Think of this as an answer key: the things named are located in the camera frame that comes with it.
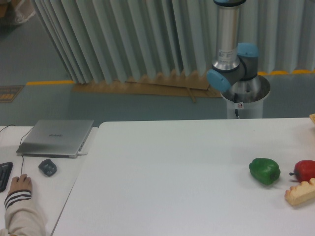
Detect beige sleeve striped cuff forearm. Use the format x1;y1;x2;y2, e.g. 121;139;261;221
0;189;46;236

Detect black mouse cable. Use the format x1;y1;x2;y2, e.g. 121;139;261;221
0;124;34;176

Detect toy bread slice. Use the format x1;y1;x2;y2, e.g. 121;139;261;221
284;178;315;206

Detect wooden basket corner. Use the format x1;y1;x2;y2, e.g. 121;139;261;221
309;114;315;124

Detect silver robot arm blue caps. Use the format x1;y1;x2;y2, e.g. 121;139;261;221
206;0;270;103

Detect silver closed laptop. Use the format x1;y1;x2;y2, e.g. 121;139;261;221
16;119;94;158

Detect flat cardboard sheet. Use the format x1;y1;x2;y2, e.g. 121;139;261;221
72;74;221;103

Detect person's hand on mouse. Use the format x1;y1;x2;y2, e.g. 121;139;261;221
7;174;32;196

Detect black small controller device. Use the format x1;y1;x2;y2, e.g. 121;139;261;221
38;159;57;177

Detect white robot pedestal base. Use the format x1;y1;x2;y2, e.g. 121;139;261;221
221;92;270;119

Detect green bell pepper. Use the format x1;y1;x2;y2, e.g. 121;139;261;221
249;158;281;185

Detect grey pleated curtain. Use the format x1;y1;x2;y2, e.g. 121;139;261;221
32;0;315;83

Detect red bell pepper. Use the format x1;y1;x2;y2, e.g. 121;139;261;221
289;160;315;182

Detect black keyboard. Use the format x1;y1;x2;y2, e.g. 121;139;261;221
0;162;13;192

